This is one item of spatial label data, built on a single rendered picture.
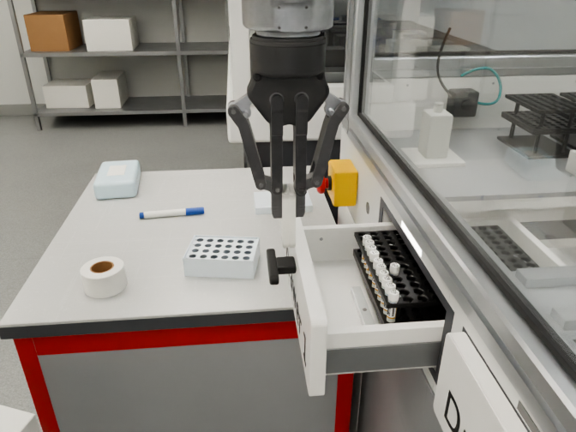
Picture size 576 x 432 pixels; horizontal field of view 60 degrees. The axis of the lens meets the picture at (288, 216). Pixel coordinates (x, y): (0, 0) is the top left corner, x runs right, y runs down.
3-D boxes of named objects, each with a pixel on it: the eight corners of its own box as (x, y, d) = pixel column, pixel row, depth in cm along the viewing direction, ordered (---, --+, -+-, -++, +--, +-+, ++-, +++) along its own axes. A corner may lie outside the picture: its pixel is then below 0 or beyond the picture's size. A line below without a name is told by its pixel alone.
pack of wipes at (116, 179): (137, 198, 118) (135, 180, 116) (94, 201, 116) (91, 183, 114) (141, 174, 131) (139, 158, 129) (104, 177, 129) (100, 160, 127)
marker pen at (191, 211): (140, 220, 108) (138, 213, 107) (140, 217, 109) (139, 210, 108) (204, 215, 110) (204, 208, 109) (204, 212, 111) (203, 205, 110)
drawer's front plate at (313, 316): (309, 399, 56) (311, 321, 51) (285, 261, 82) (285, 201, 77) (324, 398, 56) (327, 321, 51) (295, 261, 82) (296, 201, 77)
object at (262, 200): (255, 214, 110) (255, 207, 109) (254, 198, 118) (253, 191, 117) (312, 212, 111) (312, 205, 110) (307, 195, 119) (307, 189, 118)
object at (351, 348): (322, 377, 57) (325, 336, 54) (297, 259, 80) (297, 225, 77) (648, 353, 61) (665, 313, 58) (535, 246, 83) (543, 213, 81)
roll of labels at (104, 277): (75, 292, 84) (70, 273, 82) (105, 271, 90) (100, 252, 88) (107, 303, 82) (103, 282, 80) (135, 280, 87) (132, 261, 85)
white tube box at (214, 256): (184, 276, 88) (182, 258, 87) (195, 251, 96) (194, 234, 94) (254, 279, 88) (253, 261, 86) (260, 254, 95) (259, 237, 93)
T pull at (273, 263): (269, 287, 62) (269, 278, 61) (266, 255, 68) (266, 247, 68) (298, 285, 62) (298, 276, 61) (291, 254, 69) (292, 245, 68)
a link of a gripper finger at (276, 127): (285, 95, 50) (271, 95, 50) (283, 197, 55) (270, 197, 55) (282, 87, 53) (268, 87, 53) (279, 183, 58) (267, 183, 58)
